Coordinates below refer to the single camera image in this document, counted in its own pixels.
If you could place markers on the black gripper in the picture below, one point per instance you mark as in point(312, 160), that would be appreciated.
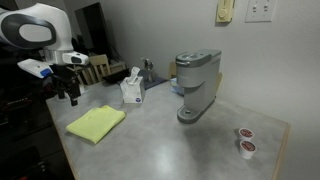
point(65, 79)

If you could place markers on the yellow-green microfiber towel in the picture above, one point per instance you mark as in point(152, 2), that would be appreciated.
point(96, 123)

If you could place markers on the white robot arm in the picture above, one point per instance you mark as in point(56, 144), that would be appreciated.
point(48, 28)

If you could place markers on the wooden chair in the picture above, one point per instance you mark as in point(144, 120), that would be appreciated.
point(95, 71)

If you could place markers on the grey tissue box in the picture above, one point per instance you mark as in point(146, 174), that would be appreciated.
point(133, 91)

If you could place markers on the white tissue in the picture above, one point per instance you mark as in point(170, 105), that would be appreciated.
point(134, 75)

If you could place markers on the dark blue cloth mat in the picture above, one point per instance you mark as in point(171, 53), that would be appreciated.
point(157, 81)

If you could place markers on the glass jar with metal tools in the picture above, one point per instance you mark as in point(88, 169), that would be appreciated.
point(148, 70)

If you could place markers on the grey pod coffee maker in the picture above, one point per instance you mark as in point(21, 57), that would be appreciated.
point(197, 73)

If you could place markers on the coffee pod far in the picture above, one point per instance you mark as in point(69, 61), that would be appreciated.
point(245, 134)

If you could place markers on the coffee pod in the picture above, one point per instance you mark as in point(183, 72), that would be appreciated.
point(247, 149)
point(245, 134)

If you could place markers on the coffee pod near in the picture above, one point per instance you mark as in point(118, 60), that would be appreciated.
point(247, 149)

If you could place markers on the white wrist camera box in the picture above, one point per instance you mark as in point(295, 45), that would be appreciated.
point(36, 68)

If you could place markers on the beige wall thermostat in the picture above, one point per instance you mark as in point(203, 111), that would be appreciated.
point(225, 9)

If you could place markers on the white light switch plate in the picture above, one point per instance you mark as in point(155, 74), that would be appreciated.
point(260, 11)

